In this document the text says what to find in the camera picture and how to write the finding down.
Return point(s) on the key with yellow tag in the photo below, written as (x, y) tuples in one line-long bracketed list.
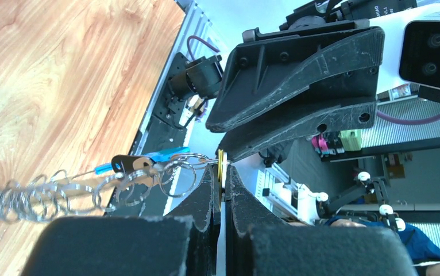
[(221, 167)]

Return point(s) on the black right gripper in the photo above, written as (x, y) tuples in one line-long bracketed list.
[(317, 74)]

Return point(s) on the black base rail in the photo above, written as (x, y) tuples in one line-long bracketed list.
[(184, 94)]

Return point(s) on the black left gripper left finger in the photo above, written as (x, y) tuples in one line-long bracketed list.
[(180, 243)]

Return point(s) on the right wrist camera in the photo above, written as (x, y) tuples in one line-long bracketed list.
[(411, 52)]

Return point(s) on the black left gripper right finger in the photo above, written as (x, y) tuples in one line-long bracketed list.
[(260, 243)]

